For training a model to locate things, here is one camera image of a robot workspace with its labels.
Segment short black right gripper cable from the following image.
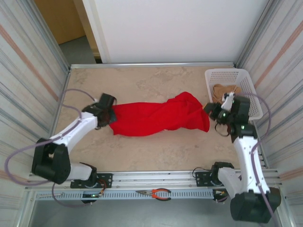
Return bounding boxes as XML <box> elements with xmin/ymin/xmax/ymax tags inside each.
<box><xmin>214</xmin><ymin>122</ymin><xmax>230</xmax><ymax>138</ymax></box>

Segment red t-shirt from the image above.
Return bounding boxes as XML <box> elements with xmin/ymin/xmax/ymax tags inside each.
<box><xmin>108</xmin><ymin>91</ymin><xmax>211</xmax><ymax>138</ymax></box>

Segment tan crumpled cloth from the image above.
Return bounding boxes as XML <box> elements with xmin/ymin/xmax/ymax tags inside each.
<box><xmin>212</xmin><ymin>84</ymin><xmax>242</xmax><ymax>104</ymax></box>

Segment aluminium table edge bar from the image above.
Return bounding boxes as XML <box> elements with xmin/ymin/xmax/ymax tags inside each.
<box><xmin>70</xmin><ymin>61</ymin><xmax>235</xmax><ymax>70</ymax></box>

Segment aluminium mounting rail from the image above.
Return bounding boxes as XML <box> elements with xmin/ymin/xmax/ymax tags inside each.
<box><xmin>26</xmin><ymin>168</ymin><xmax>281</xmax><ymax>191</ymax></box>

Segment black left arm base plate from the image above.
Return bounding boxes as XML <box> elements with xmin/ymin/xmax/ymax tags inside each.
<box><xmin>70</xmin><ymin>173</ymin><xmax>113</xmax><ymax>189</ymax></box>

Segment orange handled pliers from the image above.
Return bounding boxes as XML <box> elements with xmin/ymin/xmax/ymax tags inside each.
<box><xmin>135</xmin><ymin>188</ymin><xmax>171</xmax><ymax>201</ymax></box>

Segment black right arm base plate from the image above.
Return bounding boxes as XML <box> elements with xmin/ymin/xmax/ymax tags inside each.
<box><xmin>195</xmin><ymin>170</ymin><xmax>239</xmax><ymax>188</ymax></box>

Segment white plastic perforated basket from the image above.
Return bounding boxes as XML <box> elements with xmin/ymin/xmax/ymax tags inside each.
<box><xmin>204</xmin><ymin>68</ymin><xmax>264</xmax><ymax>121</ymax></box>

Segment wooden door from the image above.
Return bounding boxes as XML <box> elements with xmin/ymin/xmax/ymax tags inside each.
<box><xmin>34</xmin><ymin>0</ymin><xmax>86</xmax><ymax>45</ymax></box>

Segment grey slotted cable duct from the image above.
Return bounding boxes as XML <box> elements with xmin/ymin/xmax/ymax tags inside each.
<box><xmin>35</xmin><ymin>190</ymin><xmax>215</xmax><ymax>201</ymax></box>

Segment aluminium frame post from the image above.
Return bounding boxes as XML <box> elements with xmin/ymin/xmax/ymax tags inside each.
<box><xmin>234</xmin><ymin>0</ymin><xmax>285</xmax><ymax>69</ymax></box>
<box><xmin>30</xmin><ymin>0</ymin><xmax>71</xmax><ymax>74</ymax></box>

